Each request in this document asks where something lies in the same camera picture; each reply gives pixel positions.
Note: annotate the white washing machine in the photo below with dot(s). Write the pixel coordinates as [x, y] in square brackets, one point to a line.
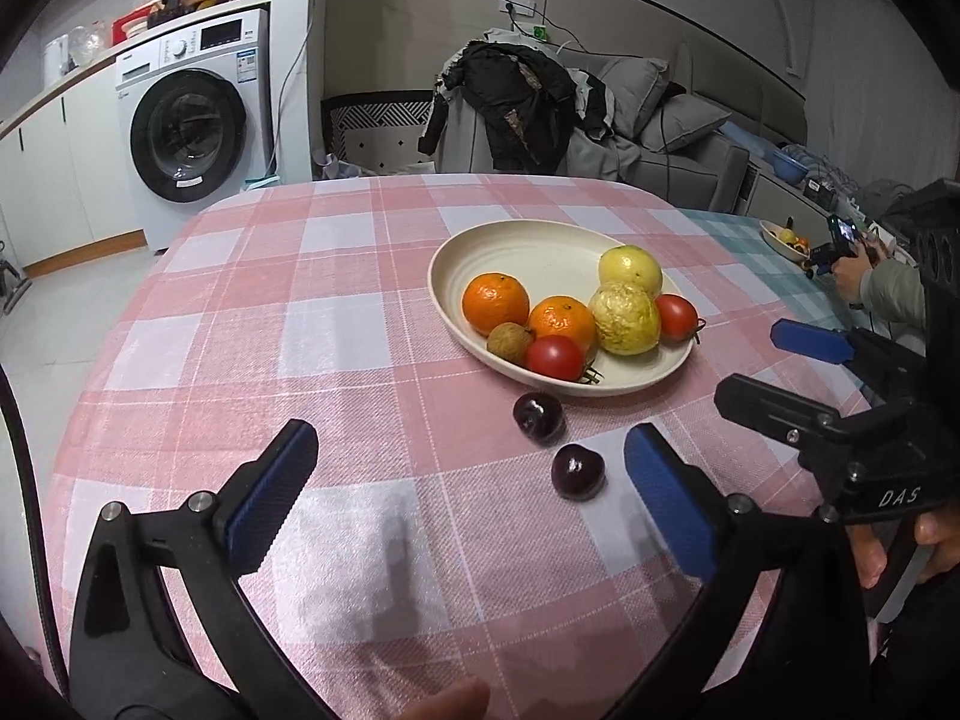
[187, 135]

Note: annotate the clear plastic bag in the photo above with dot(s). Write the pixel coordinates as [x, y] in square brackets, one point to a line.
[86, 43]

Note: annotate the pink plaid tablecloth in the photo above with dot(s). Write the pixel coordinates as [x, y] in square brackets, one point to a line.
[300, 360]

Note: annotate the person's right forearm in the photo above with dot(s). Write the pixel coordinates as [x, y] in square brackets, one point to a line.
[930, 652]

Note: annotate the smooth green yellow guava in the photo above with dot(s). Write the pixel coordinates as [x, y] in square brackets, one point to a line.
[630, 266]

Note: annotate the red tomato with green calyx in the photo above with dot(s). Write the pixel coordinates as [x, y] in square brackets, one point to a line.
[555, 356]

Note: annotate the teal plaid tablecloth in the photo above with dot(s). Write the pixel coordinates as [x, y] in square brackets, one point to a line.
[750, 255]

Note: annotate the person's left hand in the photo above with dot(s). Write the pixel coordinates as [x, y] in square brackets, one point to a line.
[450, 701]

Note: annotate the dark red cherry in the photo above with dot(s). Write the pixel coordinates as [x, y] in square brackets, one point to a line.
[538, 416]
[577, 471]

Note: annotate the red container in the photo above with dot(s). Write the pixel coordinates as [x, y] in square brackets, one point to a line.
[131, 28]

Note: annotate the oval red tomato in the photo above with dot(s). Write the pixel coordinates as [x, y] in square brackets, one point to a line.
[679, 315]

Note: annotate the blue basin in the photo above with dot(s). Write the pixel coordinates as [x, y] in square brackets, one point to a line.
[791, 165]

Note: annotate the grey chair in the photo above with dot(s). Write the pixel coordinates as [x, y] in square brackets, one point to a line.
[461, 135]

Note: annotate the black white patterned bin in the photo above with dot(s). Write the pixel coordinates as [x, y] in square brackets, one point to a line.
[375, 127]

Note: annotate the white canister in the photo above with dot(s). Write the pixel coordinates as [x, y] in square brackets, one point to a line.
[55, 60]

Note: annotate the grey sofa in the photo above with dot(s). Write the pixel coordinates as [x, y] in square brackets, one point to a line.
[675, 172]

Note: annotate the black jacket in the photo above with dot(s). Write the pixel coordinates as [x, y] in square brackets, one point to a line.
[517, 90]

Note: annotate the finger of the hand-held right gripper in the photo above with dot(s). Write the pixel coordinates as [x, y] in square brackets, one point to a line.
[772, 405]
[814, 343]

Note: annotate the grey low cabinet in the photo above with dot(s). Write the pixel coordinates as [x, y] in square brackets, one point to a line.
[772, 195]

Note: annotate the wrinkled yellow guava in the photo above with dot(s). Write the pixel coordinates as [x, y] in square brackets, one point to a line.
[622, 319]

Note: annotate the grey square pillow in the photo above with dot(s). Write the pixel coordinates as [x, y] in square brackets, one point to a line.
[634, 94]

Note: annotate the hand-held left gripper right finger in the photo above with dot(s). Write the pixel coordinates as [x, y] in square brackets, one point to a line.
[667, 495]

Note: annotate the grey flat pillow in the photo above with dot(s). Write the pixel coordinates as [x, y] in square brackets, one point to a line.
[686, 124]

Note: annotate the white kitchen cabinet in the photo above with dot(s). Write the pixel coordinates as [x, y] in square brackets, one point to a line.
[52, 165]

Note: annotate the white wall socket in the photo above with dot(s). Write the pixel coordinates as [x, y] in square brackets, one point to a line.
[517, 8]

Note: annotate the cream oval plate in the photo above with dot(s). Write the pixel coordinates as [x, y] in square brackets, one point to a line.
[525, 255]

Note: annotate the small cream bowl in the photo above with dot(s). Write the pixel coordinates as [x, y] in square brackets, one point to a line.
[772, 244]

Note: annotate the person's right hand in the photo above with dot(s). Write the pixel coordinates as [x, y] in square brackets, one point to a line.
[870, 559]

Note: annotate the large orange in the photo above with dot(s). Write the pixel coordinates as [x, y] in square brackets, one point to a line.
[559, 319]

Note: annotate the brown longan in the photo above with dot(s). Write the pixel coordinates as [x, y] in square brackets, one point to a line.
[508, 341]

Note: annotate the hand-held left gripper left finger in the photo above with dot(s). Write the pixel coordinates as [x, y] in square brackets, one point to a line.
[270, 495]

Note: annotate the small orange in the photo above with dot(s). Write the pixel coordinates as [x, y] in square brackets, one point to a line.
[495, 304]

